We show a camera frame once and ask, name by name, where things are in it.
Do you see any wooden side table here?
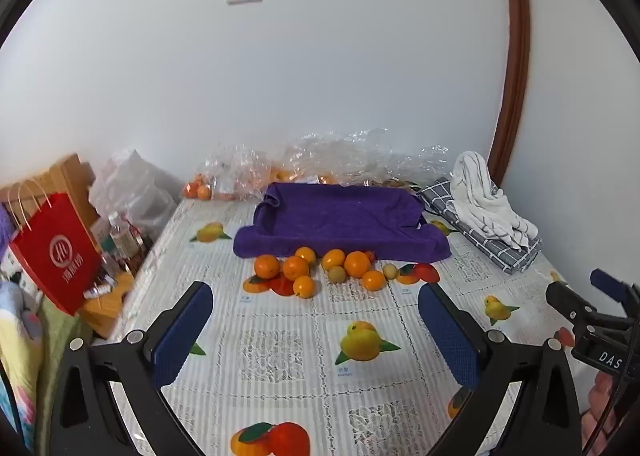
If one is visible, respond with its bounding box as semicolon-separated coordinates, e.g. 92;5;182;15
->
80;271;136;339

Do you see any white plastic bag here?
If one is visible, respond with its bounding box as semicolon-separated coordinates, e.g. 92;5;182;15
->
89;148;178;237

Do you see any large clear plastic bag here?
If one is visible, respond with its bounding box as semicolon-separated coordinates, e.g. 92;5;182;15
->
272;128;451;188

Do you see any grey checked cloth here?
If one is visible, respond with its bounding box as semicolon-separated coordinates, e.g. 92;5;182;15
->
417;177;543;275

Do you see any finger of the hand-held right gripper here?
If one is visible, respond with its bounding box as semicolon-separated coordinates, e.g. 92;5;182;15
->
590;268;640;318
546;280;623;333

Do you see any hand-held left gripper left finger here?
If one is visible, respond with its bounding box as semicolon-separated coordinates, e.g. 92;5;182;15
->
48;280;216;456

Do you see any heap of bagged mandarins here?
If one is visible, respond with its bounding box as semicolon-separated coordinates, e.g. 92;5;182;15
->
272;168;341;185
182;175;236;201

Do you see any purple towel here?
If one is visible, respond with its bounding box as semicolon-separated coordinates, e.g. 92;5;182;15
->
233;182;452;264

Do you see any brown glass bottle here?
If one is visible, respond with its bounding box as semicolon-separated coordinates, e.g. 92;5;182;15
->
125;223;148;267

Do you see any green cloth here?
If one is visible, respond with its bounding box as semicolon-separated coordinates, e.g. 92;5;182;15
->
30;296;93;452

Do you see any red paper bag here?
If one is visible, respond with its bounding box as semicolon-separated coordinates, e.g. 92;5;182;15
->
9;180;103;317

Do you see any clear plastic bottle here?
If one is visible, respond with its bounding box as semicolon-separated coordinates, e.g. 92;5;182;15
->
107;211;132;257

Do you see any printed blanket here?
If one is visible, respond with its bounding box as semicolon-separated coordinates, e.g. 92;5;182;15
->
0;281;51;452

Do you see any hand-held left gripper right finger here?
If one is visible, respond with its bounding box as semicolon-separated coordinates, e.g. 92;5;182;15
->
417;282;584;456

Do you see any large orange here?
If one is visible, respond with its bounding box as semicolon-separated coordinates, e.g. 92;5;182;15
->
344;251;372;279
282;256;311;282

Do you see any white striped towel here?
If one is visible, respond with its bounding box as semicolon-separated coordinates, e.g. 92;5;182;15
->
447;151;541;252

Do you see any pile of brown small fruits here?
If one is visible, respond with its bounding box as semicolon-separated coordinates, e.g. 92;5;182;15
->
365;177;418;189

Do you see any brown door frame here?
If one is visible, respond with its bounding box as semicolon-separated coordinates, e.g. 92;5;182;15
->
487;0;531;187

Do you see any person's right hand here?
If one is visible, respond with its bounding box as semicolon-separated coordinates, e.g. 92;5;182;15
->
581;376;621;454

